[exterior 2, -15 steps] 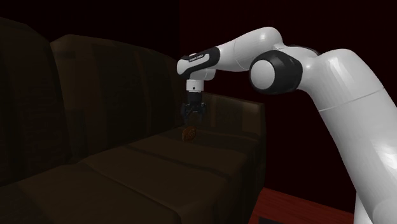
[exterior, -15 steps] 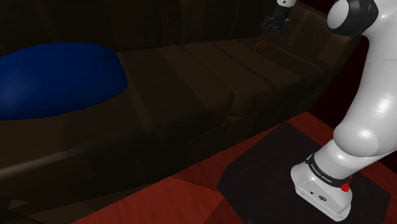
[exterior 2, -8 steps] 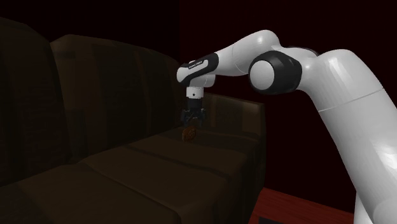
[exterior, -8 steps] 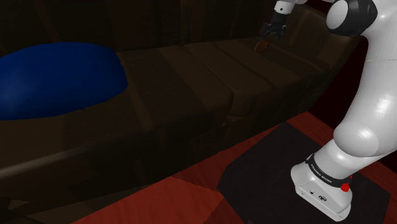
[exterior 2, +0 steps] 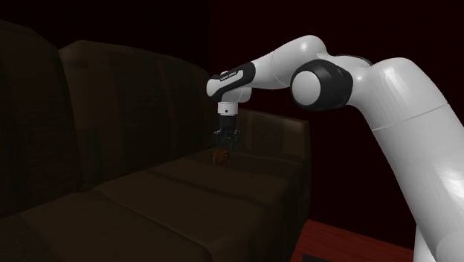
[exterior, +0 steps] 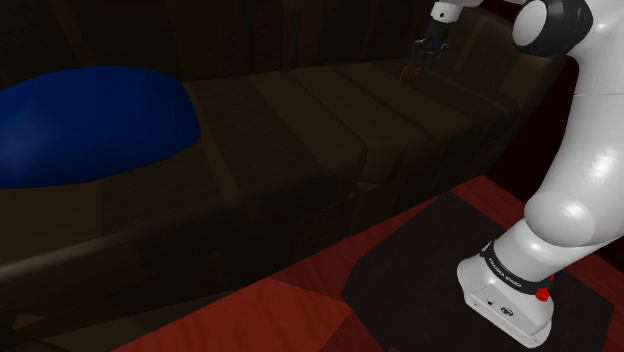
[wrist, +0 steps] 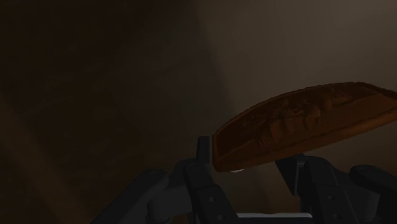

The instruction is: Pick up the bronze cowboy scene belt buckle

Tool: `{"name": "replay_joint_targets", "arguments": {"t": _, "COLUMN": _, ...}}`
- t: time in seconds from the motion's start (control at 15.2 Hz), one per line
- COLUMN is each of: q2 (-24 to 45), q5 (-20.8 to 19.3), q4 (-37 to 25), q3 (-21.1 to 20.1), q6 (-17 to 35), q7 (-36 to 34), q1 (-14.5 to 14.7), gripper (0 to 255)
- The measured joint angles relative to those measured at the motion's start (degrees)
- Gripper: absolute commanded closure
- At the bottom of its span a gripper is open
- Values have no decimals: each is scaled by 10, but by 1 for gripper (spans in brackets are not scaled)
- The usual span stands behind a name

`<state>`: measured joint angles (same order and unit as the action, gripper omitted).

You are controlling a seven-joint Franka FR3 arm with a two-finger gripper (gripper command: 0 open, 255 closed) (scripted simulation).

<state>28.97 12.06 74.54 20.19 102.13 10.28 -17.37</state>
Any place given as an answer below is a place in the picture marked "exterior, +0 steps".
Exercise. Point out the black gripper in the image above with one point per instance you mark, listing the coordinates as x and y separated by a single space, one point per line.
435 35

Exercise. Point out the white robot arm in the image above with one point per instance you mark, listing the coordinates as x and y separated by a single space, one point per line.
590 166

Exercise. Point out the small brown round object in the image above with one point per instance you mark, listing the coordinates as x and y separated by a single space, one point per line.
411 73

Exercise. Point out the dark brown sofa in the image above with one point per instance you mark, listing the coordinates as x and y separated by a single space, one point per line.
302 131

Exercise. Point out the dark robot stand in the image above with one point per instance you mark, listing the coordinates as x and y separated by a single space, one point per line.
414 287

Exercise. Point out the blue cushion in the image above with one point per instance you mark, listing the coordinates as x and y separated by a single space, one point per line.
92 124

